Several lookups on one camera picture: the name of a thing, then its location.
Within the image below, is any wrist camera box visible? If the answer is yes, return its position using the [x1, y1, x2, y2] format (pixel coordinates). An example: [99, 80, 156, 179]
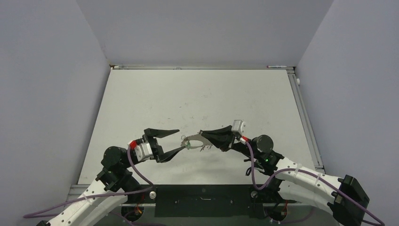
[231, 120, 246, 139]
[128, 139, 153, 162]

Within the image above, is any large steel carabiner keyring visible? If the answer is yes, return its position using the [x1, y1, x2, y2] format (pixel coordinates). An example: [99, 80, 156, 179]
[181, 133, 208, 152]

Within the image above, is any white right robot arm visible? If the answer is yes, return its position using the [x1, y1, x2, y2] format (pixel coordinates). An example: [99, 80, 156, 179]
[199, 126, 369, 226]

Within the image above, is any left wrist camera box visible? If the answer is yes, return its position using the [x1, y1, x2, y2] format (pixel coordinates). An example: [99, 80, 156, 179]
[128, 139, 153, 162]

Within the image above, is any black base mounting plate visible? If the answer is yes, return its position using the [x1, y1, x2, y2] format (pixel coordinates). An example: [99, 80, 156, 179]
[110, 185, 297, 218]

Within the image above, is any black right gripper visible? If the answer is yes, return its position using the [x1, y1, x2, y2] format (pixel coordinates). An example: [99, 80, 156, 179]
[202, 125, 260, 159]

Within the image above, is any aluminium rail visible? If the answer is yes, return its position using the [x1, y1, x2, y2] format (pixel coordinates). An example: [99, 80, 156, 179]
[110, 65, 295, 71]
[287, 67, 325, 173]

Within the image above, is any pen on back rail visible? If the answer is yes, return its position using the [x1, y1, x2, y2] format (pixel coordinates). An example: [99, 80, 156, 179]
[267, 65, 288, 69]

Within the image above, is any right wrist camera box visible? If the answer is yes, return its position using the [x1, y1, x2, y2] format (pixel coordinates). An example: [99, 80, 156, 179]
[231, 120, 246, 139]

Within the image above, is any aluminium right side rail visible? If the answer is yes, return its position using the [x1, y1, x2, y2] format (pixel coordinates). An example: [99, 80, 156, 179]
[287, 67, 325, 173]

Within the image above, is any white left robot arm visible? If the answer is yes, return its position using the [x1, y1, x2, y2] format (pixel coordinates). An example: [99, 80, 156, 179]
[38, 128, 184, 226]

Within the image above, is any aluminium back rail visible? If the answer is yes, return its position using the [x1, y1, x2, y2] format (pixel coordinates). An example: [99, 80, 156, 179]
[110, 65, 295, 71]

